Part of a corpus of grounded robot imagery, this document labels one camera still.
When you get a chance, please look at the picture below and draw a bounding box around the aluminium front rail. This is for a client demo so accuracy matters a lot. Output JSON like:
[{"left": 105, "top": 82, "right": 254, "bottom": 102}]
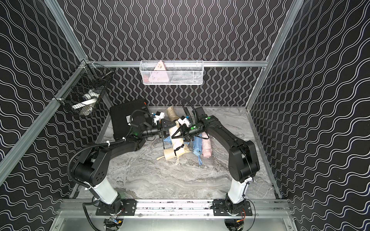
[{"left": 59, "top": 198, "right": 290, "bottom": 219}]

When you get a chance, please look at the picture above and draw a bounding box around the beige umbrella at back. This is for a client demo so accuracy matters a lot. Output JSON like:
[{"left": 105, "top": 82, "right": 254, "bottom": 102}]
[{"left": 165, "top": 106, "right": 180, "bottom": 121}]

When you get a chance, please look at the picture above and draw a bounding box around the beige umbrella with wooden handle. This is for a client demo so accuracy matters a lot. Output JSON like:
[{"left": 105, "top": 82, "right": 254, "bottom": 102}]
[{"left": 169, "top": 121, "right": 185, "bottom": 165}]

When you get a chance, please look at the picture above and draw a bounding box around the light blue umbrella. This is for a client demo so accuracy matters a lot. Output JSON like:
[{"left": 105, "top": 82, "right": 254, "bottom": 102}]
[{"left": 193, "top": 136, "right": 202, "bottom": 166}]

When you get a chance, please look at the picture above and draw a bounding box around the light blue crumpled sleeve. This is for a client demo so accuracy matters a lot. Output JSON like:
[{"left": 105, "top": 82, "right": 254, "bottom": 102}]
[{"left": 163, "top": 136, "right": 172, "bottom": 145}]

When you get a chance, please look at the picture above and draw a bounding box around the cream sleeved umbrella front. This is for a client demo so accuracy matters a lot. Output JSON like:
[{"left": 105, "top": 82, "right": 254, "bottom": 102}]
[{"left": 157, "top": 144, "right": 191, "bottom": 160}]

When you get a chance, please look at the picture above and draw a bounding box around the pink triangle card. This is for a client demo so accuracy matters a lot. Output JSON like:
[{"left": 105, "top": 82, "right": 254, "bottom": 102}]
[{"left": 148, "top": 60, "right": 170, "bottom": 84}]

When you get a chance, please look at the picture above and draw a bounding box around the white wire basket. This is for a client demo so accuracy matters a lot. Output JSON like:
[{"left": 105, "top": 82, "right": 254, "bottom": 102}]
[{"left": 139, "top": 60, "right": 204, "bottom": 86}]

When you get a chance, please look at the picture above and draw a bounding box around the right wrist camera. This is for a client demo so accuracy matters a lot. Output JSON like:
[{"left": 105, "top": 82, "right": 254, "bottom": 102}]
[{"left": 177, "top": 116, "right": 191, "bottom": 127}]

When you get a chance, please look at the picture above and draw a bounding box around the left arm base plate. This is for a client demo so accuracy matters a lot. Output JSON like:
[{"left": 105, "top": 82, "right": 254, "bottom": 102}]
[{"left": 95, "top": 199, "right": 137, "bottom": 216}]

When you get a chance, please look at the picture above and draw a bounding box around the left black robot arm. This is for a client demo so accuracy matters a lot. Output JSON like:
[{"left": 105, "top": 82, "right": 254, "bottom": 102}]
[{"left": 67, "top": 110, "right": 176, "bottom": 206}]

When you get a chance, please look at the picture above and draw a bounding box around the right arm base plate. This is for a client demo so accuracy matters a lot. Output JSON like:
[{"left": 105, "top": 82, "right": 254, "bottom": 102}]
[{"left": 210, "top": 199, "right": 253, "bottom": 217}]

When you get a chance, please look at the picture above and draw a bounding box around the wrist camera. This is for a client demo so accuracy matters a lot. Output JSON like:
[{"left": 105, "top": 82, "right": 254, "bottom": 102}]
[
  {"left": 177, "top": 116, "right": 191, "bottom": 127},
  {"left": 153, "top": 111, "right": 165, "bottom": 123}
]

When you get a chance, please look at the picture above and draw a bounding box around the white roll in basket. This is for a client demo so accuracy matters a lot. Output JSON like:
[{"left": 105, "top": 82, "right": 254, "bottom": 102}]
[{"left": 71, "top": 90, "right": 100, "bottom": 116}]

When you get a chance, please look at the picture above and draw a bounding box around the pink sleeved umbrella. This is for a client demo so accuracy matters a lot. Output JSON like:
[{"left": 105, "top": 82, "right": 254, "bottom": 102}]
[{"left": 201, "top": 132, "right": 213, "bottom": 158}]

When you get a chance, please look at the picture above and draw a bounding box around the black tool case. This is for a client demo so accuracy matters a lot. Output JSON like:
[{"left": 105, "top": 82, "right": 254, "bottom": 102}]
[{"left": 109, "top": 98, "right": 152, "bottom": 141}]

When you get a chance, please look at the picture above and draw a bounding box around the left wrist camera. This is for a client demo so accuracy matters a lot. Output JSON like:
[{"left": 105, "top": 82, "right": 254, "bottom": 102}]
[{"left": 153, "top": 111, "right": 165, "bottom": 123}]

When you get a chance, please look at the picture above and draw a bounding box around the black wire basket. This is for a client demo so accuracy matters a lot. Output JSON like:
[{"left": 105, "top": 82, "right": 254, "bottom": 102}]
[{"left": 55, "top": 64, "right": 114, "bottom": 117}]

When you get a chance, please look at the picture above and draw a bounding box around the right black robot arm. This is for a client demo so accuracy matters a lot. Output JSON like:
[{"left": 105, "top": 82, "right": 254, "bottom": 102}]
[{"left": 171, "top": 107, "right": 260, "bottom": 205}]

